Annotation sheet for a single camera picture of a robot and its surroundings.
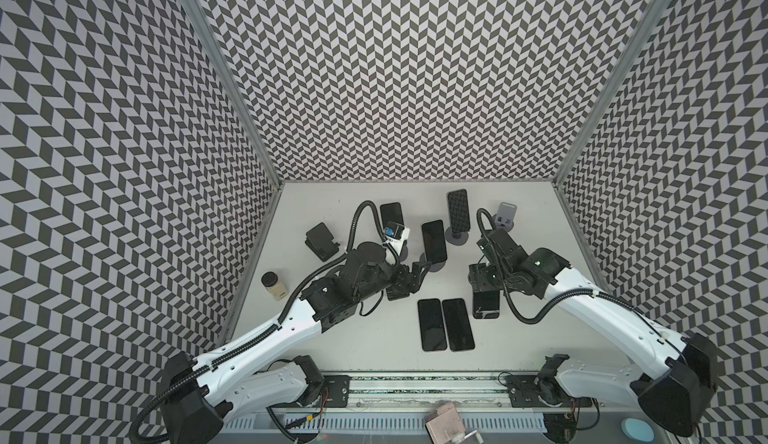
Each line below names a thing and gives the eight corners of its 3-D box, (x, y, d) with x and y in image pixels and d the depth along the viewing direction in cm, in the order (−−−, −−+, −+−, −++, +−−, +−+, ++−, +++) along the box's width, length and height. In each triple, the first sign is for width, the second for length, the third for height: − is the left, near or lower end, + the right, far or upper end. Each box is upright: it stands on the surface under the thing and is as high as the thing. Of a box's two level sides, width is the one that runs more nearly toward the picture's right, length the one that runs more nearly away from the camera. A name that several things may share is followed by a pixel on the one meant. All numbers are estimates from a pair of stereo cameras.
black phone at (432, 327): (419, 350, 81) (419, 347, 78) (417, 303, 90) (417, 298, 87) (445, 350, 81) (446, 347, 78) (440, 303, 90) (442, 298, 87)
